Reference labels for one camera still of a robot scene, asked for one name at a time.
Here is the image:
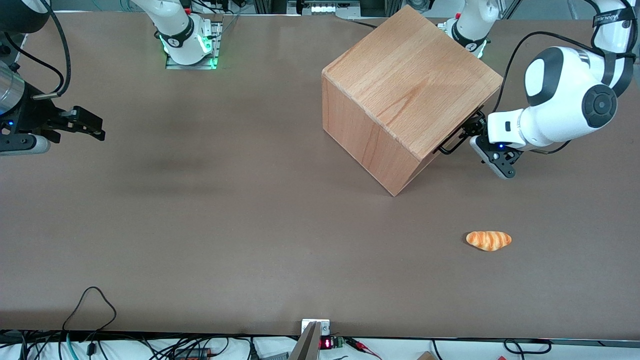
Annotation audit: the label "black metal drawer handle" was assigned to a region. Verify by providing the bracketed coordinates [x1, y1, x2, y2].
[434, 111, 485, 155]

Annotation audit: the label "white led light strip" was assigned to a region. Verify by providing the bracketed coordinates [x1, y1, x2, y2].
[309, 2, 362, 14]

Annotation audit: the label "orange and black device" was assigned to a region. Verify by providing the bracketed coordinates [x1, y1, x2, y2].
[174, 347, 213, 360]

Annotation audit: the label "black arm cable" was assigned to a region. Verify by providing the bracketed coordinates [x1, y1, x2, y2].
[4, 0, 72, 100]
[492, 31, 601, 155]

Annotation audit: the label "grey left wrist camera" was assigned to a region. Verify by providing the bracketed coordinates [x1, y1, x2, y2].
[468, 135, 517, 180]

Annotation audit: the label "grey metal camera bar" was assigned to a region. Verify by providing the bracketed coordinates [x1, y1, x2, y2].
[289, 321, 322, 360]

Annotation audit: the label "red and black wires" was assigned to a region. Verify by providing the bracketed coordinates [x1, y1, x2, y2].
[344, 337, 383, 360]

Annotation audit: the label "white metal bracket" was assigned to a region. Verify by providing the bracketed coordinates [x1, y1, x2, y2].
[301, 318, 331, 337]

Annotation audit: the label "orange toy bread roll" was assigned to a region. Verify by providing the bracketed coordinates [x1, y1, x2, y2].
[465, 230, 513, 252]

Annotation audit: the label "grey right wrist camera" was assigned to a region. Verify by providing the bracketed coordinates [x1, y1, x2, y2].
[0, 135, 51, 156]

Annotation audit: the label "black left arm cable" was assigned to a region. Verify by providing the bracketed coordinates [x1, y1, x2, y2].
[492, 31, 601, 155]

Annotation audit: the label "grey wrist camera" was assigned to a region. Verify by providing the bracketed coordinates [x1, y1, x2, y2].
[468, 135, 517, 180]
[0, 135, 51, 156]

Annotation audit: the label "black looped cable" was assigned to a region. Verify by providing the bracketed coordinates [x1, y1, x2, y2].
[62, 286, 118, 351]

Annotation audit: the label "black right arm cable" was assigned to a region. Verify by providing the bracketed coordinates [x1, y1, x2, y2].
[4, 0, 72, 100]

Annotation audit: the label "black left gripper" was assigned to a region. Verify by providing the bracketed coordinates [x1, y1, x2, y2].
[460, 113, 524, 167]

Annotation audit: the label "wooden drawer cabinet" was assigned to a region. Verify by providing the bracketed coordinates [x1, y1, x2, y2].
[321, 4, 505, 197]

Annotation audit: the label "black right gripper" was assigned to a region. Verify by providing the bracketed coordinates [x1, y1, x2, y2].
[0, 84, 106, 144]

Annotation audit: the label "black coiled cable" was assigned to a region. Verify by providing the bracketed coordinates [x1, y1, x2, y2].
[502, 338, 554, 355]

